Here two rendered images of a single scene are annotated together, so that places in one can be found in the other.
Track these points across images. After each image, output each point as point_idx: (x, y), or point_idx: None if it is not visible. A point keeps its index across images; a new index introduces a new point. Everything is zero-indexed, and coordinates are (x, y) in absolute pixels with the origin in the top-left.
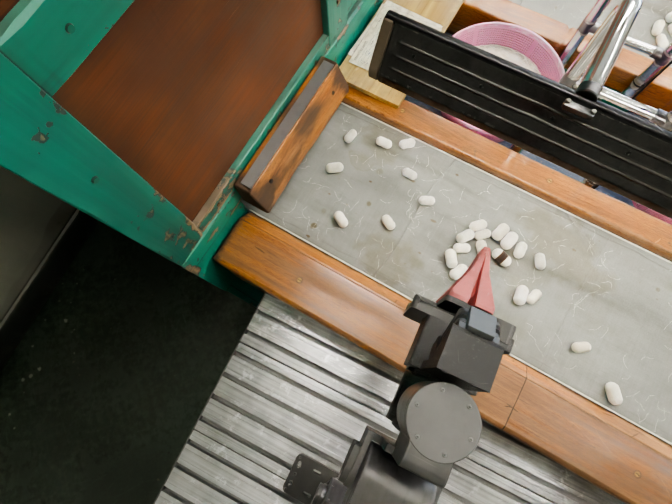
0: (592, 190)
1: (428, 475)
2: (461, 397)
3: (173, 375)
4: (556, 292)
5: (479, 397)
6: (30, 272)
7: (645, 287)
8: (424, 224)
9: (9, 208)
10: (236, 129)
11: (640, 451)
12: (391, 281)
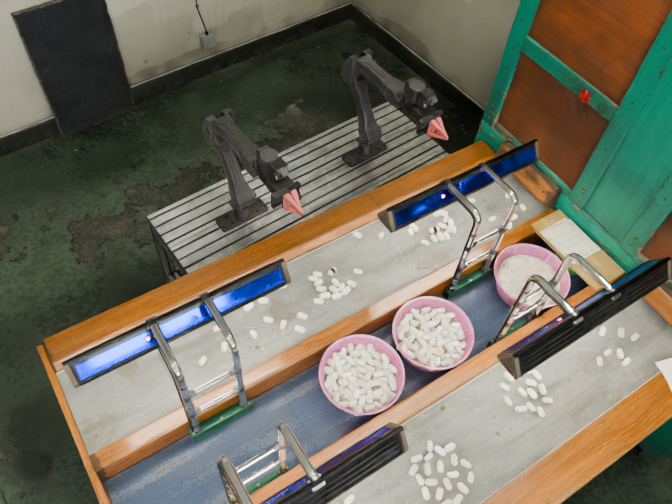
0: (449, 276)
1: (409, 79)
2: (420, 89)
3: None
4: (407, 243)
5: (382, 190)
6: None
7: (391, 276)
8: (464, 214)
9: None
10: (528, 136)
11: (333, 226)
12: None
